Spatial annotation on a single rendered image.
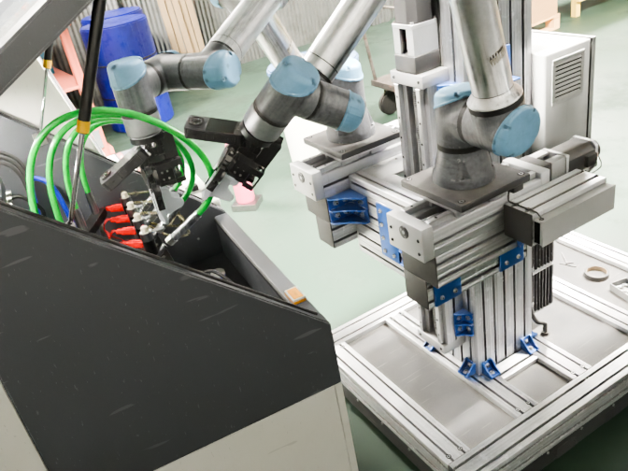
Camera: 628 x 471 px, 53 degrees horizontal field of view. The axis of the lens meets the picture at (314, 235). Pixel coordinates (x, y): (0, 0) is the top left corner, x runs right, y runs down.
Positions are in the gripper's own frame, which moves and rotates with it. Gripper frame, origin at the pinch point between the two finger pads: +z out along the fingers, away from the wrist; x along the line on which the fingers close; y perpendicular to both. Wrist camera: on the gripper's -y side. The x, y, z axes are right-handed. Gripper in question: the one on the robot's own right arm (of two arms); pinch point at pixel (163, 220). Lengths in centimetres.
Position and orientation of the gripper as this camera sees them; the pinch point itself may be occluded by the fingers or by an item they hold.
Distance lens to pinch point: 144.8
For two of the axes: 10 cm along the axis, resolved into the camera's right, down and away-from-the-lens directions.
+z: 1.6, 8.6, 4.8
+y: 8.9, -3.4, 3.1
